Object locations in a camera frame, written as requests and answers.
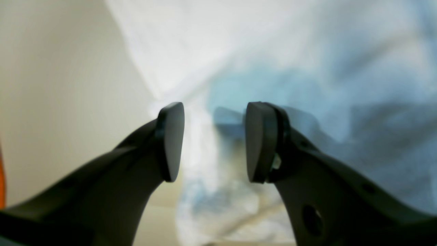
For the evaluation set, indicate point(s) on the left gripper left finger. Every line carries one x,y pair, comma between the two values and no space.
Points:
102,202

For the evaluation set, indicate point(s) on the white t-shirt with print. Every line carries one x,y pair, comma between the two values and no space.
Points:
356,77

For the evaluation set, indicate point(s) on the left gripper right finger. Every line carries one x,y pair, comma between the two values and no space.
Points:
327,202

